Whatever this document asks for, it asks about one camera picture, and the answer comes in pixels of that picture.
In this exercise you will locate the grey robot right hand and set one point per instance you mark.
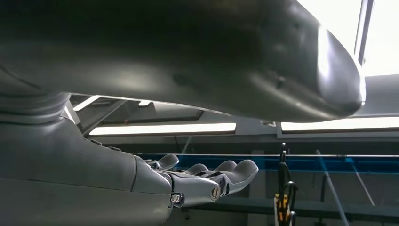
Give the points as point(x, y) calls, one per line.
point(78, 174)

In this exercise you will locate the small ceiling light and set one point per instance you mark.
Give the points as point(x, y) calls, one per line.
point(145, 103)
point(85, 103)

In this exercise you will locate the long ceiling light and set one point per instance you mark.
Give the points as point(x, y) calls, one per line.
point(343, 123)
point(162, 128)

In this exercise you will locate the blue horizontal beam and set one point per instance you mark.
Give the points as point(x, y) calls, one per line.
point(311, 163)

